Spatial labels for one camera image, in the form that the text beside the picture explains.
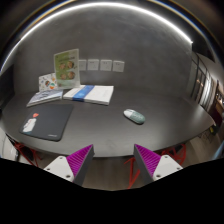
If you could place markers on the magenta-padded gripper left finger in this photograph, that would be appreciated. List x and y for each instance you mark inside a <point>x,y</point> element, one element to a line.
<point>61,166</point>

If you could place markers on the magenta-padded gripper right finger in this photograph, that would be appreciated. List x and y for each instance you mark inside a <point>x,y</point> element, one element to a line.
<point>163,166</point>

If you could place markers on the green and white computer mouse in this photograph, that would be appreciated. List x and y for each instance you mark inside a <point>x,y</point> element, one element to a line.
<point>135,116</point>

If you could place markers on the black mouse pad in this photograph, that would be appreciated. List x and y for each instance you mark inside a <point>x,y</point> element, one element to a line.
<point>46,121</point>

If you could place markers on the red chair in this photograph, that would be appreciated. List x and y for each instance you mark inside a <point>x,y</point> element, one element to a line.
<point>173,153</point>
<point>26,153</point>

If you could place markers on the grey striped booklet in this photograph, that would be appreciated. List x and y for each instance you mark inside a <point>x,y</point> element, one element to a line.
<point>45,96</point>

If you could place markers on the white book with blue band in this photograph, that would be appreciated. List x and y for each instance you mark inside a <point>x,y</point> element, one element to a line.
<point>96,94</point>

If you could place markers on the small white illustrated card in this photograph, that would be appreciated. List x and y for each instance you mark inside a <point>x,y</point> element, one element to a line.
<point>47,82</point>

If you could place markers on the black framed glass partition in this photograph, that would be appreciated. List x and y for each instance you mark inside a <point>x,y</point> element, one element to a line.
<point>203,83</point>

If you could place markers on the green menu sign stand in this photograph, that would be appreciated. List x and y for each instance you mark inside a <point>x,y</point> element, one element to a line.
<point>67,68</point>

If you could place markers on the white ceiling light strip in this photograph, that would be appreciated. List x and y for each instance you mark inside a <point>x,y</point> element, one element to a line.
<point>100,4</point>

